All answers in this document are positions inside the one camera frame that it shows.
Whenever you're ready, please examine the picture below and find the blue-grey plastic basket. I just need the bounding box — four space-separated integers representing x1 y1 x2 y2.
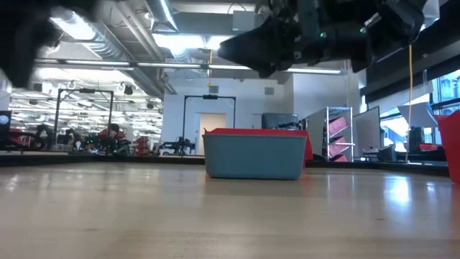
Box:
202 133 308 181

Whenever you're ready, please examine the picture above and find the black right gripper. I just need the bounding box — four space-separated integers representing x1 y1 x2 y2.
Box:
217 0 378 78

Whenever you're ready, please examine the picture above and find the long red plastic bin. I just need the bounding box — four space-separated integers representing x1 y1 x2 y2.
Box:
203 127 314 162
435 109 460 185

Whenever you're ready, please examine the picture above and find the black gantry frame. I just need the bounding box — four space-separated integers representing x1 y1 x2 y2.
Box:
182 94 237 145
52 88 115 155

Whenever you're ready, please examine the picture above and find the person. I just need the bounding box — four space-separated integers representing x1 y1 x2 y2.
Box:
98 123 131 155

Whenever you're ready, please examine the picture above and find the metal rack with red bins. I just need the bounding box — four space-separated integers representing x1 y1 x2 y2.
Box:
306 105 355 163

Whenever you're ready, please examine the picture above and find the grey partition panel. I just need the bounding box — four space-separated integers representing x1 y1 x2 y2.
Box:
351 105 382 160

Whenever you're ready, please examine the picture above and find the black aluminium table frame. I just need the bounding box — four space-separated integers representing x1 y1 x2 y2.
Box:
0 153 450 178

